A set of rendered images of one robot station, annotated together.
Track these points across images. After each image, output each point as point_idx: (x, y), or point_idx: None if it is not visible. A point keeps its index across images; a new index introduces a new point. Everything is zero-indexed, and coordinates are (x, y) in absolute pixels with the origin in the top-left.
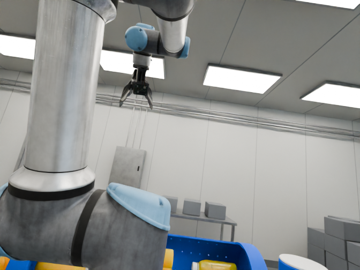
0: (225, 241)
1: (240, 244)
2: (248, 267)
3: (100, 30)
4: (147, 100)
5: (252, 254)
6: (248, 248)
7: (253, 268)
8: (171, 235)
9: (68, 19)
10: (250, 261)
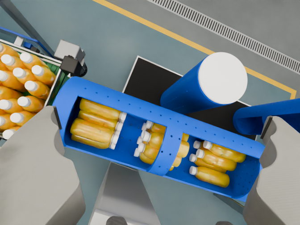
0: (249, 155)
1: (258, 173)
2: (254, 164)
3: None
4: (271, 144)
5: None
6: None
7: (245, 196)
8: (194, 136)
9: None
10: (248, 193)
